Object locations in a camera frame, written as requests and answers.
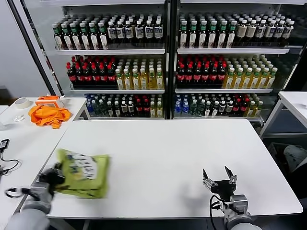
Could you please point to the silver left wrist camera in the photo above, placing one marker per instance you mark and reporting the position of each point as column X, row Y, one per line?
column 40, row 190

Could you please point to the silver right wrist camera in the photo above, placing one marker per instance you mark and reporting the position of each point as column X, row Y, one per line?
column 238, row 203

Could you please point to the black phone-like device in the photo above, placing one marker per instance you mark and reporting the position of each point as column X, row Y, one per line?
column 4, row 144

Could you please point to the small white crumpled wrapper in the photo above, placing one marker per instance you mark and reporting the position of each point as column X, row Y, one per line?
column 19, row 118

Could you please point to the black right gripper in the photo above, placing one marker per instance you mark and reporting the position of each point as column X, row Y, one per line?
column 224, row 189

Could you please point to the green cap dark tea bottle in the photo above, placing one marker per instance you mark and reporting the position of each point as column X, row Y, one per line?
column 103, row 39
column 213, row 36
column 76, row 39
column 203, row 36
column 193, row 36
column 85, row 39
column 222, row 36
column 58, row 39
column 94, row 39
column 232, row 36
column 67, row 39
column 184, row 36

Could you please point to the masking tape roll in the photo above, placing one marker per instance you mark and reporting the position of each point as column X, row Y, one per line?
column 22, row 106

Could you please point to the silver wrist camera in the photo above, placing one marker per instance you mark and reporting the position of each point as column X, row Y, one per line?
column 40, row 190
column 238, row 203

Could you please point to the blue label water bottle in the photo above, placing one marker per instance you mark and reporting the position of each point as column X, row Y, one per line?
column 90, row 107
column 185, row 110
column 178, row 110

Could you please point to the yellow-green t-shirt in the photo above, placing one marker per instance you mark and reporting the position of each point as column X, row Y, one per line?
column 96, row 184

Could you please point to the white side table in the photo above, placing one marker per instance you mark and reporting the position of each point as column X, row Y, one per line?
column 28, row 143
column 295, row 100

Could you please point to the green label water bottle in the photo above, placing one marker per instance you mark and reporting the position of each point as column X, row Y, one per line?
column 103, row 109
column 193, row 109
column 201, row 109

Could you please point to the red cap cola bottle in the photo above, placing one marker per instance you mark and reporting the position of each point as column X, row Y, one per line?
column 71, row 74
column 189, row 74
column 111, row 75
column 139, row 109
column 96, row 75
column 205, row 74
column 146, row 109
column 237, row 107
column 79, row 75
column 221, row 74
column 88, row 75
column 103, row 75
column 197, row 74
column 213, row 74
column 244, row 107
column 181, row 74

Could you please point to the glass cabinet door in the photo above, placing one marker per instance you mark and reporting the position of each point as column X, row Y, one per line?
column 43, row 36
column 301, row 48

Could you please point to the glass beverage display cabinet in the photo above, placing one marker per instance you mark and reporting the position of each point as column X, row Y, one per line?
column 171, row 72

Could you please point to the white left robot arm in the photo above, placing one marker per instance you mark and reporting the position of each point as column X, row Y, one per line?
column 28, row 213

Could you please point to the orange crumpled cloth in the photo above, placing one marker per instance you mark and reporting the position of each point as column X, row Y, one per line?
column 48, row 116

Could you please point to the white cap navy label bottle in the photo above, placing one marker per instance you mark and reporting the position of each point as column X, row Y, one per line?
column 121, row 33
column 149, row 32
column 129, row 33
column 139, row 32
column 270, row 31
column 112, row 33
column 288, row 30
column 261, row 31
column 158, row 31
column 279, row 31

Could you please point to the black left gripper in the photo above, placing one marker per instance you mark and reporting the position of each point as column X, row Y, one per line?
column 51, row 178

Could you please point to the orange white box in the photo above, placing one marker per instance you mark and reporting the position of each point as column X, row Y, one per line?
column 48, row 101

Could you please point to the white cap beige label bottle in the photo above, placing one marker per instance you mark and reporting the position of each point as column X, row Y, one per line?
column 242, row 31
column 251, row 30

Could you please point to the yellow drink bottle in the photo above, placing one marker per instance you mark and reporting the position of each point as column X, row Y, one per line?
column 238, row 80
column 271, row 80
column 135, row 81
column 247, row 80
column 159, row 80
column 151, row 81
column 259, row 110
column 153, row 111
column 251, row 110
column 255, row 80
column 263, row 80
column 119, row 81
column 127, row 81
column 159, row 111
column 230, row 80
column 143, row 81

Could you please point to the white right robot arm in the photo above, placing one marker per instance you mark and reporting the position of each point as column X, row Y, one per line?
column 239, row 221

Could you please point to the grey speckled bag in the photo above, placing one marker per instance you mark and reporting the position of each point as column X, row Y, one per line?
column 296, row 155

